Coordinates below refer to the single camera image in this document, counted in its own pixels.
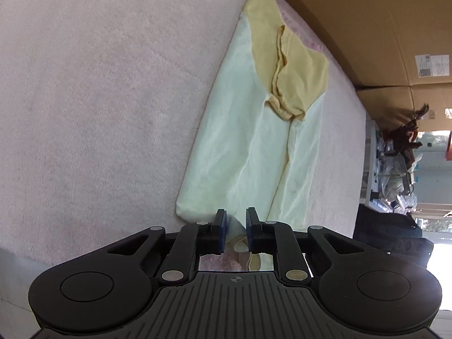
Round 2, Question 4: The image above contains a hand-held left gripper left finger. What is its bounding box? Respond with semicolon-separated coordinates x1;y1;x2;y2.
102;209;227;286

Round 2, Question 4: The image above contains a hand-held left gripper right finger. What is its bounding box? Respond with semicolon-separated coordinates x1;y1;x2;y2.
246;207;371;286

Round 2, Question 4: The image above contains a pale green yellow shirt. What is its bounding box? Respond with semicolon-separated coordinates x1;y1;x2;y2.
175;0;331;272

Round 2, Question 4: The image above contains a black bag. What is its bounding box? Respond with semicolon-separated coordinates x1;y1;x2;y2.
353;203;435;267

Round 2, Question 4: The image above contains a pink towel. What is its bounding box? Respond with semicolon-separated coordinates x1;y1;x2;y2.
0;0;368;311

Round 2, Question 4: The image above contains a dark red tangled bundle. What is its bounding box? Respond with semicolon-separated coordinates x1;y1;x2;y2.
383;104;429;152

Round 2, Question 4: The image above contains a small cardboard box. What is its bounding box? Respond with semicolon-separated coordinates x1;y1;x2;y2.
357;85;452;131

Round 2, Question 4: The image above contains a white shipping label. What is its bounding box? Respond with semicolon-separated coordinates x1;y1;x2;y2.
415;54;452;77

